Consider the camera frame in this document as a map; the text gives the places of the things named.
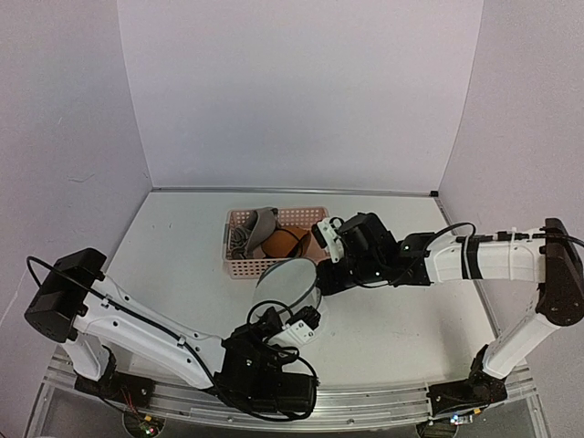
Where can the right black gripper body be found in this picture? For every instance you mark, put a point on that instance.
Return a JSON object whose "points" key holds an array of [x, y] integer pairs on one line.
{"points": [[367, 272]]}

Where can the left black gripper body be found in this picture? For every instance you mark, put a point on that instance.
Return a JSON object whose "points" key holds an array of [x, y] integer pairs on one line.
{"points": [[254, 333]]}

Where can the orange black bra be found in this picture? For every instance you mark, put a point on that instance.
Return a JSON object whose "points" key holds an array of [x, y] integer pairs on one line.
{"points": [[287, 242]]}

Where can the white mesh laundry bag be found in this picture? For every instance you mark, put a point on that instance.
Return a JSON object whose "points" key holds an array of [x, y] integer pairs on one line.
{"points": [[288, 286]]}

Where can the pink plastic basket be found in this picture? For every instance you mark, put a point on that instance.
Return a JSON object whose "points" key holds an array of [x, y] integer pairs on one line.
{"points": [[251, 268]]}

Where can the grey bra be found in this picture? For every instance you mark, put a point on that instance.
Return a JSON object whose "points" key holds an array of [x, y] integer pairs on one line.
{"points": [[256, 228]]}

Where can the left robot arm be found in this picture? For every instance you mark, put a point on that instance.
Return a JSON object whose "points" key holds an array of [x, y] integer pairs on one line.
{"points": [[85, 311]]}

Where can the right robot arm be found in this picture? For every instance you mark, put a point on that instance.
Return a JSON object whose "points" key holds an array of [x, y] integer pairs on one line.
{"points": [[547, 257]]}

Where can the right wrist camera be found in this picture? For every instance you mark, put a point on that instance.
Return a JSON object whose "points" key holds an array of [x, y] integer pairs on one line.
{"points": [[328, 239]]}

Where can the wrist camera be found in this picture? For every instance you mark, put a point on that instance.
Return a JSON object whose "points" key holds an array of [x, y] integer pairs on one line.
{"points": [[301, 329], [328, 239]]}

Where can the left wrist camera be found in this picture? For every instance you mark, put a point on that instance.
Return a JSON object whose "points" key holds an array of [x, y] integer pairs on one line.
{"points": [[301, 329]]}

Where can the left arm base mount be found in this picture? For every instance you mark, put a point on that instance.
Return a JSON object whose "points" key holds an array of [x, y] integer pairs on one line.
{"points": [[116, 386]]}

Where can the aluminium front rail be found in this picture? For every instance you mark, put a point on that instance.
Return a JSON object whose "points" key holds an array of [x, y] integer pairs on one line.
{"points": [[337, 409]]}

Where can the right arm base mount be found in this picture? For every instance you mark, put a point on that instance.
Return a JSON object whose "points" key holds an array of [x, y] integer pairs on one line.
{"points": [[474, 388]]}

